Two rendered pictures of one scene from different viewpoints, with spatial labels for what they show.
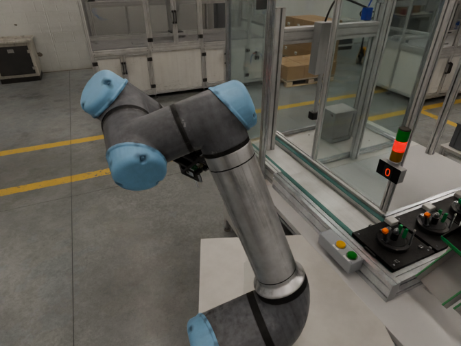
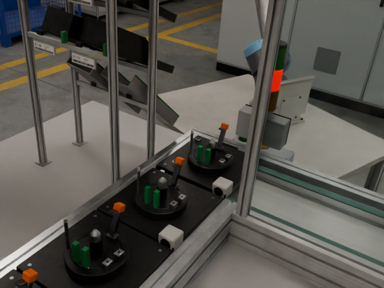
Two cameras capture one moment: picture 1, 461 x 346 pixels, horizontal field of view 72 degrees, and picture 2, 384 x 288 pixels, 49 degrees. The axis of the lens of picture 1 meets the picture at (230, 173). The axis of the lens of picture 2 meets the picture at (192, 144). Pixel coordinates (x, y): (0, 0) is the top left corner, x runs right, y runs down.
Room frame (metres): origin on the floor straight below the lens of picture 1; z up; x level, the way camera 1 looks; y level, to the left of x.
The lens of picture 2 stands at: (1.90, -1.41, 1.68)
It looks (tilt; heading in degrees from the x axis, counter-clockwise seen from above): 30 degrees down; 144
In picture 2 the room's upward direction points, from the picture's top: 5 degrees clockwise
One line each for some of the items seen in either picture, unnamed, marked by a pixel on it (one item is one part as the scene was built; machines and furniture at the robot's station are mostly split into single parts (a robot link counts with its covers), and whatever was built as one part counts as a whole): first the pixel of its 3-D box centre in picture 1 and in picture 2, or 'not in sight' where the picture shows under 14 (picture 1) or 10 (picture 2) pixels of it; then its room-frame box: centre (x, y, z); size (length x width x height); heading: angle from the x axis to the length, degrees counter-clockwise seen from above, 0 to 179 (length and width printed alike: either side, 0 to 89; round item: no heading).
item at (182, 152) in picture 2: (392, 243); (210, 164); (1.03, -0.72, 0.96); 0.24 x 0.24 x 0.02; 24
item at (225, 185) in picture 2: (391, 222); (222, 187); (1.16, -0.77, 0.97); 0.05 x 0.05 x 0.04; 24
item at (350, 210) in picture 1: (346, 211); (295, 219); (1.32, -0.62, 0.91); 0.84 x 0.28 x 0.10; 24
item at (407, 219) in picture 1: (435, 218); (162, 190); (1.14, -0.95, 1.01); 0.24 x 0.24 x 0.13; 24
